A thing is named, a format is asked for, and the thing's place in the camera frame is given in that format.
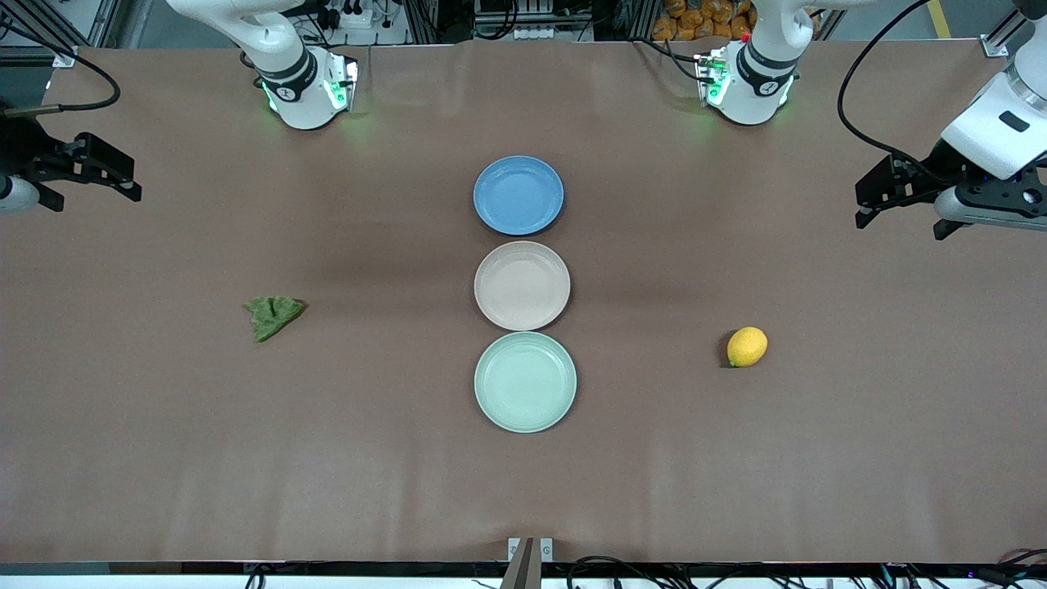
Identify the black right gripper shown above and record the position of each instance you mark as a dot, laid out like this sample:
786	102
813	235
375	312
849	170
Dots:
24	152

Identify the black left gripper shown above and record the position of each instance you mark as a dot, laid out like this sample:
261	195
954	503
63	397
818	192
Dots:
935	168

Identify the yellow lemon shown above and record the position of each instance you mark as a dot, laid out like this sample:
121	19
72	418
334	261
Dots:
747	347

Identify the green lettuce leaf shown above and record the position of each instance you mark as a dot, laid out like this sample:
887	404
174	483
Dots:
271	315

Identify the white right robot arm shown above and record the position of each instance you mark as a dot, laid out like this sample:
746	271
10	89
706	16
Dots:
303	90

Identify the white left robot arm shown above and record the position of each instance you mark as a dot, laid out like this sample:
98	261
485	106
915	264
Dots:
757	82

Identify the bag of orange items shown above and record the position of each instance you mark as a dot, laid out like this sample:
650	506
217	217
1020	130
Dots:
703	20

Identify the white power strip with plugs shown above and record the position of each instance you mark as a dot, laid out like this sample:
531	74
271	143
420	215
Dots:
352	15

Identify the brown table cover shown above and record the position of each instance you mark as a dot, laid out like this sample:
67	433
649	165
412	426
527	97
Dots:
245	450

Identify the blue plate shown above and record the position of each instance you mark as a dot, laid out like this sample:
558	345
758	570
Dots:
518	195

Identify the beige plate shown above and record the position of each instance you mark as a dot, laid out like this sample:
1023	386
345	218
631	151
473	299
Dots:
522	286

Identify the small white power strip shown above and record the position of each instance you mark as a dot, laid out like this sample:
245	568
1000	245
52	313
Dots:
533	33

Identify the pale green plate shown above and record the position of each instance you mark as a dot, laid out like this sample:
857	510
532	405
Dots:
525	382

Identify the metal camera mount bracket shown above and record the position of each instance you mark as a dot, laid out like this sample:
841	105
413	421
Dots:
530	573

